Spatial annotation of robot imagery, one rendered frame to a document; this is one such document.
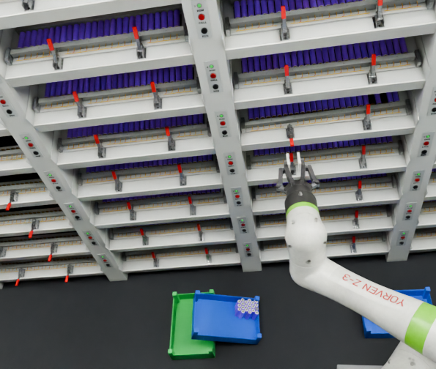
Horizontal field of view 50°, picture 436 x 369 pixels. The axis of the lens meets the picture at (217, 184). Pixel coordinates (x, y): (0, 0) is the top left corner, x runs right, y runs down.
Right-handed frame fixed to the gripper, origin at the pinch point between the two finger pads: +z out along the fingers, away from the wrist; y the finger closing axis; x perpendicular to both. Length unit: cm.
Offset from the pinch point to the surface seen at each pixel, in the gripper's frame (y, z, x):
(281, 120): -2.3, 21.5, 3.5
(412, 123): 42.3, 17.6, -1.4
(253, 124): -12.3, 21.4, 3.4
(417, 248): 56, 34, -80
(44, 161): -91, 17, 1
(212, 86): -23.0, 10.4, 25.1
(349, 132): 20.7, 16.9, -1.9
